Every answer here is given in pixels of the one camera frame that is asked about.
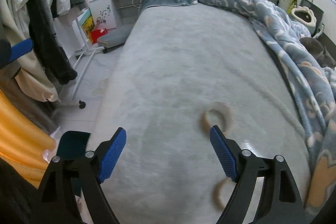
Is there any cardboard tape ring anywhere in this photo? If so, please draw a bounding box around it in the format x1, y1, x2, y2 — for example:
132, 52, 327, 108
212, 177, 233, 210

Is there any cardboard tape roll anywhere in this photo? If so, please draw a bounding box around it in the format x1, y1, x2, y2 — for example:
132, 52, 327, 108
200, 102, 234, 134

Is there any dark green trash bin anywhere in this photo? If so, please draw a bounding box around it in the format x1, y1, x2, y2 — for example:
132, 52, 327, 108
55, 131, 91, 201

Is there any cream beige coat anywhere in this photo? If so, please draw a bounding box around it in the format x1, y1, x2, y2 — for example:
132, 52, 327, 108
1, 0, 59, 102

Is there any black fleece garment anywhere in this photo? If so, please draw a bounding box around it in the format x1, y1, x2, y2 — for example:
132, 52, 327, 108
27, 0, 77, 85

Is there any white rolling clothes rack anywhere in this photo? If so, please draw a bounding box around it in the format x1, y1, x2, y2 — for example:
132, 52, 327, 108
54, 6, 104, 109

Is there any yellow picture box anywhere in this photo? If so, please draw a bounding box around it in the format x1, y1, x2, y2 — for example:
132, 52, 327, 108
79, 9, 95, 44

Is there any red box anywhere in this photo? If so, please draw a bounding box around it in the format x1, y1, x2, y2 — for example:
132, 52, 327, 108
90, 28, 107, 44

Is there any yellow cloth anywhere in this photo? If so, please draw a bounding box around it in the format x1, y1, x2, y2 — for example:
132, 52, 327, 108
0, 93, 56, 188

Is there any grey padded stool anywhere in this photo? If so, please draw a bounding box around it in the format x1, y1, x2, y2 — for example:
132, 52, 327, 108
97, 24, 133, 53

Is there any blue cloud pattern blanket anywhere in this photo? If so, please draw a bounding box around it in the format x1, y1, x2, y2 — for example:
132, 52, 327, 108
199, 0, 335, 216

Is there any grey cat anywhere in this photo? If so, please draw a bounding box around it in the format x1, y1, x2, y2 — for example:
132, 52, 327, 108
299, 37, 335, 69

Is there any white plush cat bed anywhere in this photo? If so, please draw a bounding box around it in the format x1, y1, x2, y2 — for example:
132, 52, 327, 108
291, 6, 317, 28

